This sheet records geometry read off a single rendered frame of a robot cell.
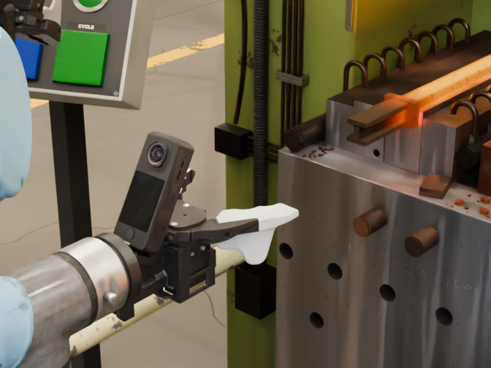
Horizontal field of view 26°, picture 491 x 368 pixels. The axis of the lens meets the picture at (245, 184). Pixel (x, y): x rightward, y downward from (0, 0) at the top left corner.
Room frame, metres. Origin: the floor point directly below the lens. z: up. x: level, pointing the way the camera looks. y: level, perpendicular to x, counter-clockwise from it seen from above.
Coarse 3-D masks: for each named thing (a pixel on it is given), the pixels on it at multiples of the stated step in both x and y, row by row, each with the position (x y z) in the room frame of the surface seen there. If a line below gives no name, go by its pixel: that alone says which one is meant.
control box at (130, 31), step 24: (48, 0) 1.49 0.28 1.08; (72, 0) 1.48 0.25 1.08; (120, 0) 1.46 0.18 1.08; (144, 0) 1.49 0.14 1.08; (72, 24) 1.46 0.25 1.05; (96, 24) 1.46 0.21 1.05; (120, 24) 1.45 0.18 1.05; (144, 24) 1.48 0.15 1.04; (48, 48) 1.45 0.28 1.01; (120, 48) 1.43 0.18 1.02; (144, 48) 1.48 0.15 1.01; (48, 72) 1.44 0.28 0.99; (120, 72) 1.41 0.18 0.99; (144, 72) 1.47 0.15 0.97; (48, 96) 1.45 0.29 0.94; (72, 96) 1.42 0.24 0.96; (96, 96) 1.40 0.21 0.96; (120, 96) 1.39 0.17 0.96
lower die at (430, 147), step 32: (480, 32) 1.65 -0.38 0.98; (416, 64) 1.49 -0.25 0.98; (448, 64) 1.46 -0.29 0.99; (352, 96) 1.35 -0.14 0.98; (448, 96) 1.30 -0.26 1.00; (480, 96) 1.32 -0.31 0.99; (352, 128) 1.31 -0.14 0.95; (416, 128) 1.25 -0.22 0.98; (448, 128) 1.22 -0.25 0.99; (480, 128) 1.26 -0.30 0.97; (384, 160) 1.28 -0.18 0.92; (416, 160) 1.25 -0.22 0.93; (448, 160) 1.22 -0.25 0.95
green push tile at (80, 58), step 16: (64, 32) 1.45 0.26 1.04; (80, 32) 1.45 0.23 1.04; (64, 48) 1.44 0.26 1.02; (80, 48) 1.44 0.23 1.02; (96, 48) 1.43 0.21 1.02; (64, 64) 1.43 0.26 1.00; (80, 64) 1.42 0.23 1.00; (96, 64) 1.42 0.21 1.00; (64, 80) 1.42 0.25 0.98; (80, 80) 1.41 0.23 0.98; (96, 80) 1.41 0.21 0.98
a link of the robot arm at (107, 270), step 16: (80, 240) 0.88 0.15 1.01; (96, 240) 0.87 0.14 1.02; (80, 256) 0.85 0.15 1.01; (96, 256) 0.85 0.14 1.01; (112, 256) 0.86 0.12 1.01; (96, 272) 0.84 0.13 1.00; (112, 272) 0.85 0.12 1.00; (96, 288) 0.83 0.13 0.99; (112, 288) 0.84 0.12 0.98; (128, 288) 0.86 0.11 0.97; (112, 304) 0.84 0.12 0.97; (96, 320) 0.83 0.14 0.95
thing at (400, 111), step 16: (480, 64) 1.40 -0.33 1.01; (448, 80) 1.34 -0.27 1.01; (464, 80) 1.34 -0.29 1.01; (384, 96) 1.27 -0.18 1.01; (400, 96) 1.26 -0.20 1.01; (416, 96) 1.28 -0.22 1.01; (432, 96) 1.28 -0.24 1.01; (368, 112) 1.21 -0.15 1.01; (384, 112) 1.21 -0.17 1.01; (400, 112) 1.25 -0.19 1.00; (416, 112) 1.24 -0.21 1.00; (368, 128) 1.20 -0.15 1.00; (384, 128) 1.22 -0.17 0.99; (400, 128) 1.23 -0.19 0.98; (368, 144) 1.18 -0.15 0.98
